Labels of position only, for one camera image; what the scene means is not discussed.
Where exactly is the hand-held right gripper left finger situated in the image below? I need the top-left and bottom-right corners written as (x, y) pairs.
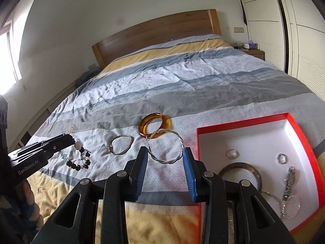
top-left (43, 146), bottom-right (149, 244)

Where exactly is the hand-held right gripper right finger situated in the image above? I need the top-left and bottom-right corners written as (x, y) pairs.
top-left (183, 146), bottom-right (288, 244)

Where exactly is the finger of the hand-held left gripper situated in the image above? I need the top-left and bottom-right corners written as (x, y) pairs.
top-left (38, 133), bottom-right (76, 159)
top-left (8, 141), bottom-right (51, 158)

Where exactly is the twisted silver bangle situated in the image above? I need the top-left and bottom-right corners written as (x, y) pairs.
top-left (146, 129), bottom-right (184, 163)

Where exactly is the black bead bracelet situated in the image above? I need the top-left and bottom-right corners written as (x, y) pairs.
top-left (58, 132), bottom-right (92, 171)

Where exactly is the brown bangle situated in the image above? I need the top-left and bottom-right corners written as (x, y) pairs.
top-left (218, 162), bottom-right (261, 191)

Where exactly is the red cardboard box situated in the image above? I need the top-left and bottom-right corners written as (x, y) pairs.
top-left (196, 112), bottom-right (321, 235)

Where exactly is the gold chain necklace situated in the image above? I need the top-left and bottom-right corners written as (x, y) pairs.
top-left (260, 190), bottom-right (283, 209)

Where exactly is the silver twisted hoop earring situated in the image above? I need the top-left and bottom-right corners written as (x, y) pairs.
top-left (281, 195), bottom-right (301, 218)

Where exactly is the person's left hand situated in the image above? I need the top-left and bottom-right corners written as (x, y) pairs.
top-left (15, 179), bottom-right (45, 232)

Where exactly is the white low cabinet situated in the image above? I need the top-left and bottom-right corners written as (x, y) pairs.
top-left (10, 81), bottom-right (84, 145)

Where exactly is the amber bangle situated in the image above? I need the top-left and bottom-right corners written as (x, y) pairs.
top-left (138, 112), bottom-right (172, 140)

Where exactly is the grey knit cloth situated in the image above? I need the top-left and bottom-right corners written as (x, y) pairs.
top-left (76, 66), bottom-right (101, 87)

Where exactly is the window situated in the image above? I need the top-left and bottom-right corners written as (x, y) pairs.
top-left (0, 25), bottom-right (22, 94)

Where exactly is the bed with striped duvet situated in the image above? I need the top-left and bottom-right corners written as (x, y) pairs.
top-left (25, 34), bottom-right (325, 244)

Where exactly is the wooden headboard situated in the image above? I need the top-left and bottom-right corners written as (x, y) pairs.
top-left (92, 9), bottom-right (222, 70)

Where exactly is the wooden nightstand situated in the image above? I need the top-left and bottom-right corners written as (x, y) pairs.
top-left (244, 49), bottom-right (265, 61)

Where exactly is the white sliding wardrobe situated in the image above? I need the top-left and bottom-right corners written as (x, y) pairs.
top-left (234, 0), bottom-right (325, 99)

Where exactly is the thin silver bracelet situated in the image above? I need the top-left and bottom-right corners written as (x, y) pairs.
top-left (108, 135), bottom-right (134, 155)

